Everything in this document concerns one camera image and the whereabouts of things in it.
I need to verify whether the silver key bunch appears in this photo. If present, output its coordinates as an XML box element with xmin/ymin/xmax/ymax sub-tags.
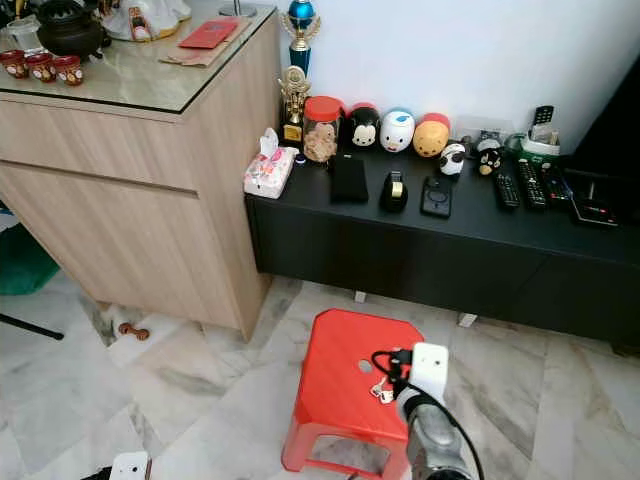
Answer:
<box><xmin>369</xmin><ymin>378</ymin><xmax>397</xmax><ymax>405</ymax></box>

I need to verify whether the red plastic stool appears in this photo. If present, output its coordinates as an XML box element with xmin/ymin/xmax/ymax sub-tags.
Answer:
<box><xmin>280</xmin><ymin>308</ymin><xmax>451</xmax><ymax>480</ymax></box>

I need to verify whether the black low tv console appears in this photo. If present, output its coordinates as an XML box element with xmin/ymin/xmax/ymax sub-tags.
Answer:
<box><xmin>245</xmin><ymin>146</ymin><xmax>640</xmax><ymax>357</ymax></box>

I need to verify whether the black tape dispenser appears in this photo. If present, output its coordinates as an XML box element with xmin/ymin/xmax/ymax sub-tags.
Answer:
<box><xmin>379</xmin><ymin>169</ymin><xmax>411</xmax><ymax>214</ymax></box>

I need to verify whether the black cased phone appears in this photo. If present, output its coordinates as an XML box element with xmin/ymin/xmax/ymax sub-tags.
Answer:
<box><xmin>419</xmin><ymin>175</ymin><xmax>456</xmax><ymax>221</ymax></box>

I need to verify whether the black wallet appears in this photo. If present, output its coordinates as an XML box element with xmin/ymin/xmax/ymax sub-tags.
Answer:
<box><xmin>327</xmin><ymin>153</ymin><xmax>372</xmax><ymax>206</ymax></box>

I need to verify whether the black remote control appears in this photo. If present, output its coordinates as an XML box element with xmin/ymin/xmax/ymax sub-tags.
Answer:
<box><xmin>539</xmin><ymin>164</ymin><xmax>575</xmax><ymax>207</ymax></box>
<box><xmin>514</xmin><ymin>158</ymin><xmax>550</xmax><ymax>212</ymax></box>
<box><xmin>491</xmin><ymin>169</ymin><xmax>524</xmax><ymax>212</ymax></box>

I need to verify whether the small white black plush toy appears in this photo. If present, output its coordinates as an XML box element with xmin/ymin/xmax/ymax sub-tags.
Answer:
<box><xmin>439</xmin><ymin>142</ymin><xmax>468</xmax><ymax>178</ymax></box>

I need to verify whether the pink white tissue pack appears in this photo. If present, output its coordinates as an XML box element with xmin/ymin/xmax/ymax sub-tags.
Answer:
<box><xmin>243</xmin><ymin>127</ymin><xmax>300</xmax><ymax>200</ymax></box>

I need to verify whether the yellow bear plush toy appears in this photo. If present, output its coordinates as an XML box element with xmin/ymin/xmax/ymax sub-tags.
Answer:
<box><xmin>412</xmin><ymin>112</ymin><xmax>452</xmax><ymax>159</ymax></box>

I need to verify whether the white duck plush toy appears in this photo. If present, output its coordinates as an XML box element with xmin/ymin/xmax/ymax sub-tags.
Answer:
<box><xmin>379</xmin><ymin>107</ymin><xmax>418</xmax><ymax>155</ymax></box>

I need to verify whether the black mouse plush toy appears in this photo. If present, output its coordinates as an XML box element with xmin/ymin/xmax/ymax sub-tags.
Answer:
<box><xmin>344</xmin><ymin>102</ymin><xmax>382</xmax><ymax>150</ymax></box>

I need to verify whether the black rod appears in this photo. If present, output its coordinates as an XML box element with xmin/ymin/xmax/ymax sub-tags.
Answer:
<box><xmin>0</xmin><ymin>314</ymin><xmax>67</xmax><ymax>342</ymax></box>

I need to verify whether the green cushion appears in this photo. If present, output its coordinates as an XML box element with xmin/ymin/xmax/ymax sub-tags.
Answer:
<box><xmin>0</xmin><ymin>222</ymin><xmax>62</xmax><ymax>298</ymax></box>

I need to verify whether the small brown dumbbell toy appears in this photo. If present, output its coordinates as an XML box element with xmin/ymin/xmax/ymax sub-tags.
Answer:
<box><xmin>116</xmin><ymin>321</ymin><xmax>152</xmax><ymax>342</ymax></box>

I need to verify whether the black set-top box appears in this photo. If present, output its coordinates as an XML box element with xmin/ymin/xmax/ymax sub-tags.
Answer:
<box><xmin>564</xmin><ymin>169</ymin><xmax>624</xmax><ymax>230</ymax></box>

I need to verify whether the green white basket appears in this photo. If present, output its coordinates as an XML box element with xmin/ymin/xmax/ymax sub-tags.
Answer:
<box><xmin>522</xmin><ymin>122</ymin><xmax>565</xmax><ymax>163</ymax></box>

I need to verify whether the small gold trophy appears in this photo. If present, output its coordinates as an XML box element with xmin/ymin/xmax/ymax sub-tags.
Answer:
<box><xmin>279</xmin><ymin>65</ymin><xmax>312</xmax><ymax>149</ymax></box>

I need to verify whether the light wood cabinet glass top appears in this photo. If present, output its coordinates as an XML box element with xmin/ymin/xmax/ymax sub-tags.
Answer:
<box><xmin>0</xmin><ymin>0</ymin><xmax>282</xmax><ymax>343</ymax></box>

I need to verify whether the black television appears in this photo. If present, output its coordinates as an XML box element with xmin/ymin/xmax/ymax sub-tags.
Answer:
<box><xmin>568</xmin><ymin>78</ymin><xmax>640</xmax><ymax>183</ymax></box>

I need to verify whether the blue gold trophy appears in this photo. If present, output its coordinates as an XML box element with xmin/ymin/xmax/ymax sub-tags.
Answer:
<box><xmin>282</xmin><ymin>0</ymin><xmax>322</xmax><ymax>77</ymax></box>

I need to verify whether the red packet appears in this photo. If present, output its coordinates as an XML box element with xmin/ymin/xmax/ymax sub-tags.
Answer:
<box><xmin>177</xmin><ymin>17</ymin><xmax>240</xmax><ymax>50</ymax></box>

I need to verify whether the small red cup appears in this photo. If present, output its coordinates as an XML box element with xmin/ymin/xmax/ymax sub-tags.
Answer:
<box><xmin>53</xmin><ymin>54</ymin><xmax>85</xmax><ymax>88</ymax></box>
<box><xmin>26</xmin><ymin>51</ymin><xmax>59</xmax><ymax>84</ymax></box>
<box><xmin>1</xmin><ymin>49</ymin><xmax>30</xmax><ymax>80</ymax></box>

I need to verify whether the metal stand base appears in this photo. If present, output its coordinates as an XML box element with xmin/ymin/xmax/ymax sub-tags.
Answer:
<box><xmin>217</xmin><ymin>0</ymin><xmax>257</xmax><ymax>19</ymax></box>

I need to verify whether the white ceramic statue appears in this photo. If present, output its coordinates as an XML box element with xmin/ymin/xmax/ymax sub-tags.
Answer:
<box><xmin>100</xmin><ymin>0</ymin><xmax>193</xmax><ymax>44</ymax></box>

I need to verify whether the black incense urn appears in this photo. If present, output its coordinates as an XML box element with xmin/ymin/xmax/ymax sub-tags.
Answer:
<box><xmin>36</xmin><ymin>0</ymin><xmax>108</xmax><ymax>59</ymax></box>

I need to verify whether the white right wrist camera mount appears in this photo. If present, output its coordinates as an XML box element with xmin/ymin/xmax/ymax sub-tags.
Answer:
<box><xmin>407</xmin><ymin>342</ymin><xmax>450</xmax><ymax>399</ymax></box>

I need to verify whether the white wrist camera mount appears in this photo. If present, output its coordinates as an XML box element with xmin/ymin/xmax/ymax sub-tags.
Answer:
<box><xmin>407</xmin><ymin>342</ymin><xmax>450</xmax><ymax>399</ymax></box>
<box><xmin>109</xmin><ymin>451</ymin><xmax>152</xmax><ymax>480</ymax></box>

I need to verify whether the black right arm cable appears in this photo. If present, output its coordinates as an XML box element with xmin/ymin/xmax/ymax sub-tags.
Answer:
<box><xmin>435</xmin><ymin>390</ymin><xmax>486</xmax><ymax>480</ymax></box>

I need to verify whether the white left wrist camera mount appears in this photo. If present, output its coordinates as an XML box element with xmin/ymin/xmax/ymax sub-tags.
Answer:
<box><xmin>109</xmin><ymin>451</ymin><xmax>152</xmax><ymax>480</ymax></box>

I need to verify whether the black cordless phone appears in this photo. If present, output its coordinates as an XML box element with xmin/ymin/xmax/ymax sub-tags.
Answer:
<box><xmin>532</xmin><ymin>104</ymin><xmax>557</xmax><ymax>130</ymax></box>

